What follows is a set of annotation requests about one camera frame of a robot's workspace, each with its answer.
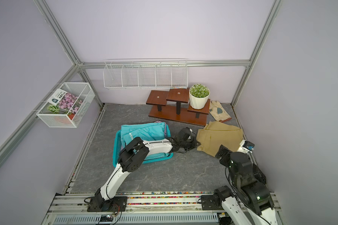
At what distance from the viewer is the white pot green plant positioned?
88 cm

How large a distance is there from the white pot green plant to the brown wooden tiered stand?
0.9 inches

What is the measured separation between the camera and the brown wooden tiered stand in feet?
3.19
